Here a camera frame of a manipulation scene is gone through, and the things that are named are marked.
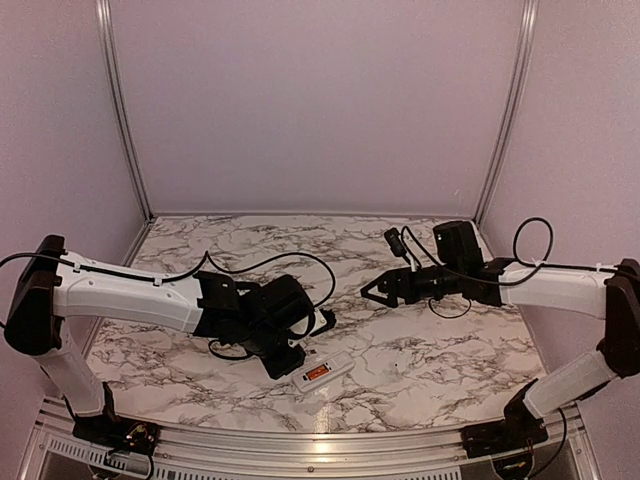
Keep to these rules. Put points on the white remote control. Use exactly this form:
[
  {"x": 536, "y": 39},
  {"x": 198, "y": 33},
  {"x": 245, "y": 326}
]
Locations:
[{"x": 339, "y": 363}]

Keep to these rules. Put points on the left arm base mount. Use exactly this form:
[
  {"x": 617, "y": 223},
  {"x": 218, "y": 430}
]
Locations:
[{"x": 123, "y": 435}]

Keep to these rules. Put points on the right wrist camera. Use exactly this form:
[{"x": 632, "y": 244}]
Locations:
[{"x": 393, "y": 238}]

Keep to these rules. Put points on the right aluminium frame post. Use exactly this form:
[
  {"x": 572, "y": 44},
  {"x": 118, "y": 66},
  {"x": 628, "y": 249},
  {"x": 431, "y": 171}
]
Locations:
[{"x": 515, "y": 92}]

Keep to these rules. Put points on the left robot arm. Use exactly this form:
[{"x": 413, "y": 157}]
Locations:
[{"x": 266, "y": 321}]

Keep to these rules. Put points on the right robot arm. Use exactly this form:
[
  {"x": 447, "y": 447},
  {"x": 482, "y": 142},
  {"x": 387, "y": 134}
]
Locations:
[{"x": 607, "y": 293}]

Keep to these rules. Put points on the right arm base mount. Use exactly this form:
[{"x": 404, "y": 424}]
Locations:
[{"x": 497, "y": 437}]

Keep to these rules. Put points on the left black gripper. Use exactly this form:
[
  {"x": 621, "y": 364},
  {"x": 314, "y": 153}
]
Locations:
[{"x": 280, "y": 368}]

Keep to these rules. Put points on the left aluminium frame post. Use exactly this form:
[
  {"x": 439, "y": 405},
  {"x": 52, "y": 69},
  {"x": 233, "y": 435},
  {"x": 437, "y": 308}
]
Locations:
[{"x": 107, "y": 35}]

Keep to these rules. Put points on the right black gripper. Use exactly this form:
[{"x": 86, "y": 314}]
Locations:
[{"x": 392, "y": 278}]

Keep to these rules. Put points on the orange battery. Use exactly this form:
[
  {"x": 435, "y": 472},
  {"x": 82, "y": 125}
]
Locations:
[{"x": 317, "y": 372}]

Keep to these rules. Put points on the front aluminium rail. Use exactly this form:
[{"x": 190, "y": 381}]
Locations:
[{"x": 187, "y": 452}]

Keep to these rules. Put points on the aluminium frame post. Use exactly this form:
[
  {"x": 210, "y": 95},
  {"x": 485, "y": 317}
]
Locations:
[
  {"x": 515, "y": 92},
  {"x": 107, "y": 35}
]

